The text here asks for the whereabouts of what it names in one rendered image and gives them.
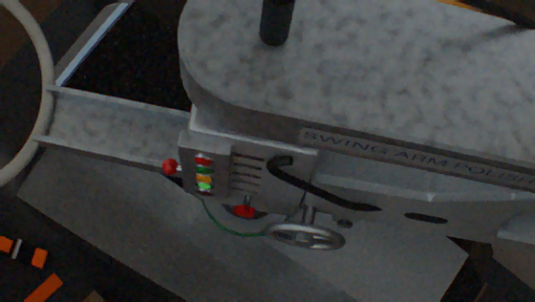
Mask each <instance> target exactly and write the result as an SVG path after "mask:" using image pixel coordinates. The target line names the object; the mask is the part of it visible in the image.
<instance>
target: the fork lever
mask: <svg viewBox="0 0 535 302"><path fill-rule="evenodd" d="M45 90H46V91H47V92H51V93H53V94H54V95H55V101H54V108H53V115H52V119H51V122H50V125H49V128H48V130H47V133H46V135H45V136H42V135H37V134H35V133H32V137H31V139H32V140H34V141H36V142H39V143H40V144H41V145H40V146H42V147H45V148H50V149H53V150H58V151H63V152H66V153H71V154H76V155H79V156H84V157H89V158H93V159H97V160H102V161H107V162H114V163H119V164H123V165H128V167H133V168H137V169H141V170H146V171H151V172H156V173H161V174H165V175H168V174H166V173H165V172H164V171H163V169H161V165H162V162H164V161H165V160H166V159H168V158H173V159H175V160H177V161H178V164H179V165H181V163H180V155H179V147H178V143H179V138H180V134H181V130H185V131H188V129H187V123H188V119H189V115H190V113H188V112H184V111H180V110H175V109H170V108H166V107H161V106H157V105H152V104H147V103H143V102H138V101H133V100H129V99H120V98H115V97H107V96H104V95H99V94H94V93H89V92H86V91H81V90H77V89H74V90H73V89H69V88H64V87H60V86H55V85H52V84H48V83H46V86H45ZM352 224H353V223H352V222H350V221H348V220H342V219H341V220H338V221H337V222H336V225H337V226H338V227H344V228H351V227H352Z"/></svg>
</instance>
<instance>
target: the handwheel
mask: <svg viewBox="0 0 535 302"><path fill-rule="evenodd" d="M315 209H316V208H315V207H313V206H309V205H306V206H305V208H304V213H303V219H302V222H296V223H295V221H286V222H273V223H269V224H267V225H266V227H265V233H266V235H267V236H268V237H270V238H271V239H273V240H276V241H279V242H282V243H285V244H288V245H292V246H296V247H300V248H311V249H321V250H334V249H340V248H343V247H344V246H345V239H344V236H343V235H342V234H340V233H339V232H337V231H335V230H333V229H330V228H328V227H324V226H318V225H314V224H313V220H314V215H315ZM283 232H284V233H283ZM285 233H286V234H285ZM288 234H289V235H288ZM291 235H292V236H291ZM317 240H318V241H317Z"/></svg>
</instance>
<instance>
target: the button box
mask: <svg viewBox="0 0 535 302"><path fill-rule="evenodd" d="M178 147H179V155H180V163H181V170H182V184H183V191H184V192H185V193H190V194H196V195H201V196H203V195H202V194H199V193H197V192H196V191H194V190H196V189H198V188H201V187H198V186H196V185H194V182H195V181H197V180H198V179H196V178H195V177H194V176H193V174H194V173H198V172H196V171H195V169H194V168H193V167H192V166H193V165H195V161H194V160H193V159H192V156H193V155H204V156H207V157H210V158H212V159H213V160H214V162H215V163H214V164H211V165H209V166H210V167H212V168H213V169H214V170H215V172H213V173H211V174H209V175H211V176H213V177H214V178H215V181H214V182H211V184H213V185H214V186H215V188H213V189H207V190H210V191H212V192H214V193H215V195H213V196H205V197H210V198H215V199H221V200H223V201H227V198H228V193H229V182H230V167H231V152H232V146H230V145H226V144H221V143H216V142H211V140H202V139H196V138H193V137H191V136H190V135H189V134H188V131H185V130H181V134H180V138H179V143H178Z"/></svg>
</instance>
